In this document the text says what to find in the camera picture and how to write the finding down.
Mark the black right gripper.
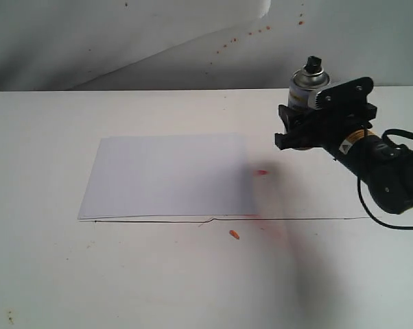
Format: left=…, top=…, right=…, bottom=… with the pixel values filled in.
left=274, top=103, right=378, bottom=153

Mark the spray paint can with dots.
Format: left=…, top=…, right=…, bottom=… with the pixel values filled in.
left=287, top=56, right=331, bottom=112

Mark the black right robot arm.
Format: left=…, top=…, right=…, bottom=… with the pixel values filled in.
left=274, top=103, right=413, bottom=215

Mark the white paper sheet stack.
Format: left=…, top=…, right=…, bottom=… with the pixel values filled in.
left=78, top=134, right=257, bottom=220

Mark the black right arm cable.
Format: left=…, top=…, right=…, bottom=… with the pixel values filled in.
left=356, top=128, right=413, bottom=230

